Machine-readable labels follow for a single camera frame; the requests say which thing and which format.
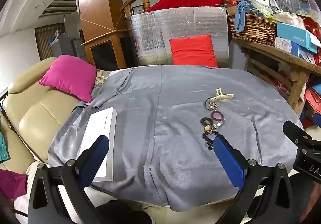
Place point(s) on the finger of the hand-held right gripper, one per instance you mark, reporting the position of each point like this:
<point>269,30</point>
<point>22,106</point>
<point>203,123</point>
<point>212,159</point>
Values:
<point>294,132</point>

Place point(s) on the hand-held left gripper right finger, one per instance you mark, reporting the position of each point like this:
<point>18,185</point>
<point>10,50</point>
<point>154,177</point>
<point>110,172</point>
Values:
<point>228,160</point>

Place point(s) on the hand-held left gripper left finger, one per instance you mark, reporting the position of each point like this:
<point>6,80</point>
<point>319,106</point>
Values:
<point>96,155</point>

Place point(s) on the white cardboard box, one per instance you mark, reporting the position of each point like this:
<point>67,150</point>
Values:
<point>96,143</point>

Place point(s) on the gold wrist watch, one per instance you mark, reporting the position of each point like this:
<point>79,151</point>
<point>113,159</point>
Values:
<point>208,128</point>

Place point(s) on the silver bangle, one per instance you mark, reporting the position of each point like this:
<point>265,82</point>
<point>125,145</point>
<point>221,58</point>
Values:
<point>206,104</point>

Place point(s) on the cream hair claw clip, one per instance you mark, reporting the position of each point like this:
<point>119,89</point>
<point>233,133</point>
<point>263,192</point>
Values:
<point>223,98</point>

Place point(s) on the beige leather sofa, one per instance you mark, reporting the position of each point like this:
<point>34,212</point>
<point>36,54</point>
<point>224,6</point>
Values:
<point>37,118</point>

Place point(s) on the wooden table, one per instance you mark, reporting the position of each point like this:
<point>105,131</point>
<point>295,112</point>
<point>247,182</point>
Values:
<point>283,57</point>

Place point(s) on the patterned beige cloth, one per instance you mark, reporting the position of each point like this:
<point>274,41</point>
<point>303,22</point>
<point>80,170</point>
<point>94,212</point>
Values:
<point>100,78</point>

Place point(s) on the grey blanket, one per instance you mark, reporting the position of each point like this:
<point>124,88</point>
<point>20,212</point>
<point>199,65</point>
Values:
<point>163,113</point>

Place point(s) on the pink pillow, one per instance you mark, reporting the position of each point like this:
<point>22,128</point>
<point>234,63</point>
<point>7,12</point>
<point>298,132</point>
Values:
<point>67,77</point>

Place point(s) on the magenta cloth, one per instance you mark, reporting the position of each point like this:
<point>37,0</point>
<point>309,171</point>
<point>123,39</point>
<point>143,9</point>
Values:
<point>12,183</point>

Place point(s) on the teal cloth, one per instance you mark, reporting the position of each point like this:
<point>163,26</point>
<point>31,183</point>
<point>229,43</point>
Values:
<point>3,143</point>

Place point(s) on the blue cardboard box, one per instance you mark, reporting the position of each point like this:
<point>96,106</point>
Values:
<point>293,35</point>

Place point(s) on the wooden glass cabinet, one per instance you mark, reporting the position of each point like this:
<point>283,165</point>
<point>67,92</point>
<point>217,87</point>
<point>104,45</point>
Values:
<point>105,50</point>

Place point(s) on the wicker basket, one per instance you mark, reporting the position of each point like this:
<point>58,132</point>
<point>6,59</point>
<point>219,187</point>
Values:
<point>255,30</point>

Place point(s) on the grey metal cabinet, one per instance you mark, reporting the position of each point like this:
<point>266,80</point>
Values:
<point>64,47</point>

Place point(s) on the red pillow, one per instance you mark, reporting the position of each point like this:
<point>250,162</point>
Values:
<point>191,49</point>

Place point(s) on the blue cloth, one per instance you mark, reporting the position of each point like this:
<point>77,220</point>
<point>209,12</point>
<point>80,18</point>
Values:
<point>242,16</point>

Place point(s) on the silver foil mat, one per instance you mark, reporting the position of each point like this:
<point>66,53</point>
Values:
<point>150,30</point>

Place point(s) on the framed picture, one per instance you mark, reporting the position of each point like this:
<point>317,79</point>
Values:
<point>138,10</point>

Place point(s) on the wooden pillar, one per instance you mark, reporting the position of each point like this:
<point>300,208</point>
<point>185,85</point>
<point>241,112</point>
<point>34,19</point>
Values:
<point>96,0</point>

